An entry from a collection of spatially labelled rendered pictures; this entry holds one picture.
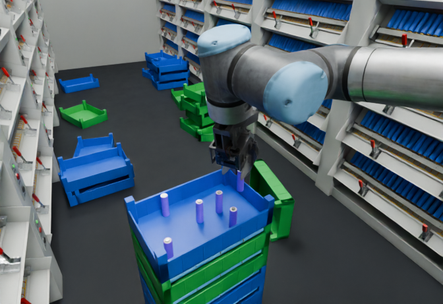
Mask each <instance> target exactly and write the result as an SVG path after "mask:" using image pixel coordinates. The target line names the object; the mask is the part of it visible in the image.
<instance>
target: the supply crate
mask: <svg viewBox="0 0 443 304"><path fill-rule="evenodd" d="M222 168H223V166H221V169H219V170H217V171H214V172H212V173H209V174H207V175H204V176H202V177H199V178H197V179H193V180H192V181H189V182H186V183H183V184H181V185H178V186H176V187H174V188H171V189H168V190H166V191H163V192H161V193H158V194H156V195H153V196H150V197H148V198H145V199H142V200H140V201H138V202H135V201H134V199H133V197H132V196H129V197H127V198H124V201H125V208H126V211H127V217H128V221H129V224H130V226H131V228H132V230H133V232H134V234H135V235H136V238H137V239H138V242H139V243H140V245H141V247H142V249H143V251H144V252H145V254H146V256H147V258H148V260H149V262H150V264H151V265H152V268H153V269H154V272H155V273H156V275H157V277H158V279H159V281H160V282H161V284H163V283H164V282H166V281H168V280H170V279H172V278H174V277H175V276H177V275H179V274H180V273H182V272H184V271H186V270H188V269H190V268H192V267H193V266H195V265H197V264H198V263H200V262H202V261H204V260H206V259H207V258H210V257H211V256H213V255H215V254H216V253H218V252H220V251H222V250H224V249H226V248H228V247H229V246H231V245H233V244H234V243H236V242H238V241H240V240H242V239H244V238H245V237H247V236H249V235H251V234H252V233H254V232H256V231H258V230H260V229H262V228H263V227H265V226H267V225H269V224H271V223H272V216H273V211H274V201H275V198H274V197H273V196H271V195H267V196H265V197H264V198H263V197H262V196H261V195H260V194H258V193H257V192H256V191H255V190H254V189H253V188H251V187H250V186H249V185H248V184H246V183H245V182H244V191H242V192H239V191H237V175H235V174H234V173H233V172H232V171H231V170H230V169H229V170H228V171H227V173H226V174H225V175H222ZM216 191H222V192H223V212H222V213H220V214H218V213H216ZM163 193H166V194H167V195H168V201H169V213H170V215H169V216H167V217H164V216H163V214H162V204H161V198H160V195H161V194H163ZM198 199H201V200H203V211H204V221H203V222H202V223H200V224H199V223H198V222H197V221H196V200H198ZM232 206H234V207H236V208H237V224H236V225H234V226H232V227H229V209H230V208H231V207H232ZM166 237H170V238H172V243H173V254H174V257H172V258H170V259H167V252H166V251H165V249H164V246H163V240H164V239H165V238H166Z"/></svg>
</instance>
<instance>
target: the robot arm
mask: <svg viewBox="0 0 443 304"><path fill-rule="evenodd" d="M251 37H252V34H251V32H250V30H249V29H248V28H247V27H246V26H243V25H240V24H227V25H223V26H217V27H215V28H211V29H210V30H207V31H205V32H204V33H203V34H201V35H200V37H199V38H198V41H197V46H198V57H199V60H200V67H201V71H202V78H203V83H204V89H205V94H206V103H207V107H208V114H209V116H210V118H211V119H212V120H213V121H215V125H214V126H213V127H212V129H213V134H214V140H213V141H212V143H211V145H210V146H209V151H210V157H211V161H212V164H213V163H214V162H215V160H216V163H217V164H218V165H221V166H223V168H222V171H221V174H222V175H225V174H226V173H227V171H228V170H229V169H230V170H231V171H232V172H233V173H234V174H235V175H237V170H239V171H241V176H240V180H241V181H242V180H243V179H244V178H245V177H246V176H247V175H248V174H249V173H250V171H251V169H252V167H253V165H254V163H255V161H256V159H257V157H258V153H259V150H258V146H257V141H254V135H253V134H252V133H251V130H248V129H247V126H249V125H250V124H252V123H254V122H255V121H258V113H259V112H258V111H255V110H253V106H254V107H256V108H258V109H259V110H261V111H263V112H265V113H267V114H268V115H269V116H270V117H271V118H273V119H275V120H277V121H282V122H284V123H287V124H289V125H298V124H301V123H303V122H305V121H306V120H308V118H309V117H311V116H313V115H314V114H315V113H316V111H317V110H318V108H319V107H320V106H321V104H322V102H323V101H324V100H326V99H333V100H343V101H348V102H368V103H374V104H384V105H389V106H398V107H408V108H413V109H423V110H428V111H437V112H443V47H368V46H349V45H346V44H330V45H327V46H324V47H318V48H314V49H307V50H303V51H296V52H291V53H279V52H276V51H274V50H271V49H268V48H266V47H262V46H259V45H257V44H254V43H251ZM212 150H214V153H215V155H214V157H213V156H212Z"/></svg>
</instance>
